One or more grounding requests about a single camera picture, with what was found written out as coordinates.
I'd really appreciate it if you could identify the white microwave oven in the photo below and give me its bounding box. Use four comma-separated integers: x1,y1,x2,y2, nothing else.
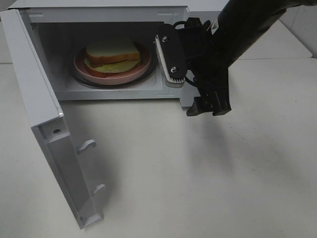
0,0,225,120

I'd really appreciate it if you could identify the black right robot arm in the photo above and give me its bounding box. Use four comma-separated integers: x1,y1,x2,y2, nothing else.
177,0,317,117

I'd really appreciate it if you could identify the white microwave door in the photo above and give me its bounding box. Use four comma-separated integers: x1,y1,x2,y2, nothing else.
0,9,103,229

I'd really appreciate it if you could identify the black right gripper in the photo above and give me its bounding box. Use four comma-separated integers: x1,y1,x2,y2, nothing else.
177,17,231,117

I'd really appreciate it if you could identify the pink round plate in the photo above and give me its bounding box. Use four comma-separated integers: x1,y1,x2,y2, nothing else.
73,44,153,86

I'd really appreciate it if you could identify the white bread sandwich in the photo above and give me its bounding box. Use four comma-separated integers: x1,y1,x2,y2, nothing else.
84,37,141,74

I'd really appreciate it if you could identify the glass microwave turntable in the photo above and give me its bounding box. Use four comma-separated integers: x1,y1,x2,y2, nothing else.
68,43,158,88

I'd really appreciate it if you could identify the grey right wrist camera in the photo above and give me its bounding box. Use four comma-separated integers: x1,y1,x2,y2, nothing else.
155,24,187,88

